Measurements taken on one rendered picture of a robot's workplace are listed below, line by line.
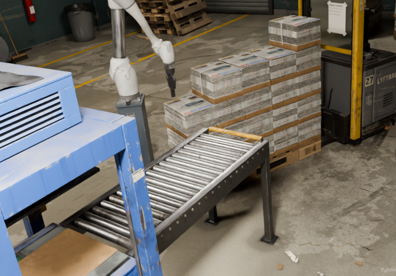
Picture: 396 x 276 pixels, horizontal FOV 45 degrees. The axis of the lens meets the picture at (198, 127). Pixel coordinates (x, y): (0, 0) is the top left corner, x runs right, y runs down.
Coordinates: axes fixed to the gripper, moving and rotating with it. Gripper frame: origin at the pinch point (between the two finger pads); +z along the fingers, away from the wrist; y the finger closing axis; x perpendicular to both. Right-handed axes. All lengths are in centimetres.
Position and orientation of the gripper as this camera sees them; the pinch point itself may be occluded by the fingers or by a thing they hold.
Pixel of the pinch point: (172, 92)
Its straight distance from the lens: 381.9
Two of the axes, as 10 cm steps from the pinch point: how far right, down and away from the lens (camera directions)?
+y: -5.2, -2.9, 8.0
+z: 1.1, 9.1, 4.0
